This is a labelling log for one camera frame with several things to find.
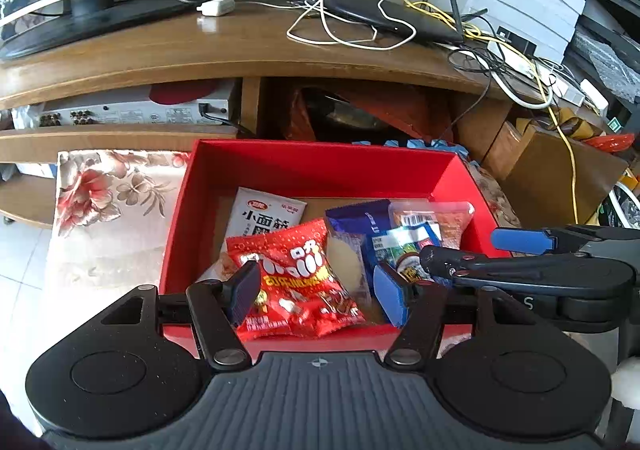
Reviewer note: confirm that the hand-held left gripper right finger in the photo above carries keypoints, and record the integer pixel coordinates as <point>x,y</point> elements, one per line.
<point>392,292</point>

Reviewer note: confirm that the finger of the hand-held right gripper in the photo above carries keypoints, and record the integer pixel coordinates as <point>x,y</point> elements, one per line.
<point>450,265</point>
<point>520,239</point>

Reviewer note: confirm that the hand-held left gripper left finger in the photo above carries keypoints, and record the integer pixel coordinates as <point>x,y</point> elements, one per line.
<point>245,290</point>

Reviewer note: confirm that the clear packet with orange pastry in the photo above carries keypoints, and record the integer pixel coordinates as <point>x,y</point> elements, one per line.
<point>220,270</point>

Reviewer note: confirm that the clear packet of orange snacks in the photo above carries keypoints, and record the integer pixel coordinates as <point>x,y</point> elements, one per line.
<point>450,225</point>

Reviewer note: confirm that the light blue snack packet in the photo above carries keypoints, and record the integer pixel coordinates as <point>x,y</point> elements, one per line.
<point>400,245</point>

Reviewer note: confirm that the red snack packet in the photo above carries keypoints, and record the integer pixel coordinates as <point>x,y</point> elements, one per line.
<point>295,275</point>

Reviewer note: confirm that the clear bread packet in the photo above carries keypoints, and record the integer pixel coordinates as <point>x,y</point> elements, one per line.
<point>345,260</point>

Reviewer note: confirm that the white snack packet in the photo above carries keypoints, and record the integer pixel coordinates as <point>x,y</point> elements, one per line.
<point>260,220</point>

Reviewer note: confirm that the dark blue wafer packet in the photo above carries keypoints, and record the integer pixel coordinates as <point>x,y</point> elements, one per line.
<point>360,220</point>

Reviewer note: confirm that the red cardboard box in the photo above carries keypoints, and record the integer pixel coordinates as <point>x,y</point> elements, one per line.
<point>300,174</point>

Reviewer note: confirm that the white fluffy cloth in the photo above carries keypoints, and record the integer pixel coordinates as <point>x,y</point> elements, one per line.
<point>627,380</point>

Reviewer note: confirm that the brown cardboard box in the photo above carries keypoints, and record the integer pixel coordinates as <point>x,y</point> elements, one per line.
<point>550,169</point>

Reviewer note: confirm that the blue foam puzzle mat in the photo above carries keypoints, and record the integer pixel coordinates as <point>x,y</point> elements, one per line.
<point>440,145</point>

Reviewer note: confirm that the red plastic bag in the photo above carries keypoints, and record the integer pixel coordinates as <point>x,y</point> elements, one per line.
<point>610,142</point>

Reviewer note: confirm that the white power strip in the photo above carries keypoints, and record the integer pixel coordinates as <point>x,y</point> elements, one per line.
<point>565,84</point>

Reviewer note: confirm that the orange red fabric bag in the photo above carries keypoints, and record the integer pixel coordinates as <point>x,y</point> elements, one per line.
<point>400,109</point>

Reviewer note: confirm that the black power adapter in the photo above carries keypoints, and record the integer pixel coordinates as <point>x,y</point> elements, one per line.
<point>517,42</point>

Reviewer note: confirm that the silver audio receiver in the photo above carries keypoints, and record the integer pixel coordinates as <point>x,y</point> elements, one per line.
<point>125,112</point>

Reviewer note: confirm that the wooden television stand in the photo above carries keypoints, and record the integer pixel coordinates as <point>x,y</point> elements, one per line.
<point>175,54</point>

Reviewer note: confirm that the black shelf rack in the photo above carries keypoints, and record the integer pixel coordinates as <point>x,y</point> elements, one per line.
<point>610,4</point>

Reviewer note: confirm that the white power adapter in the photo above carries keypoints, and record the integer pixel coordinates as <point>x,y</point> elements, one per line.
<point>216,6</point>

